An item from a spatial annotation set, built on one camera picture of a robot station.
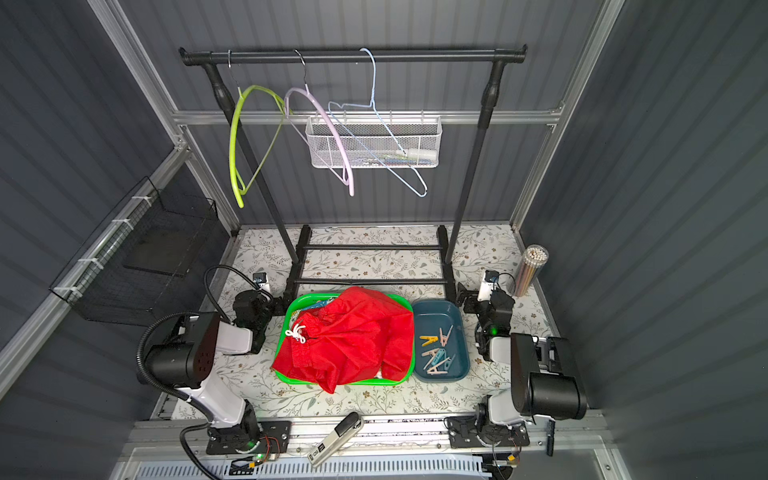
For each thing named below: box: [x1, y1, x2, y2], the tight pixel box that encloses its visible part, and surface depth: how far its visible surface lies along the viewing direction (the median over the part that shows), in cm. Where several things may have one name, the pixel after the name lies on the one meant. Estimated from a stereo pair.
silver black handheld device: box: [307, 412, 365, 467], surface depth 72 cm
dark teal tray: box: [413, 299, 470, 383], surface depth 88 cm
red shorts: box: [273, 287, 415, 394], surface depth 72 cm
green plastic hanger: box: [228, 50, 286, 209], surface depth 60 cm
